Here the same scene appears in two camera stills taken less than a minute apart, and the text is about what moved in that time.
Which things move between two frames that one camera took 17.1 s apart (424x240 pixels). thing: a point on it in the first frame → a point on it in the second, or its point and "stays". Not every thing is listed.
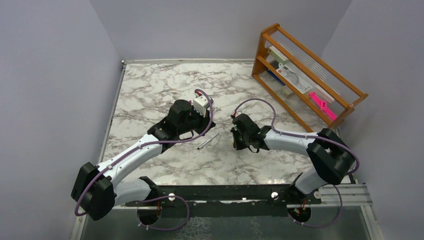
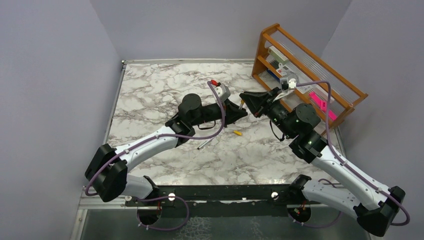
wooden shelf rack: (314, 91) stays
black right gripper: (237, 145) → (259, 102)
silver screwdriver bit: (206, 142) stays
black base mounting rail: (268, 201) stays
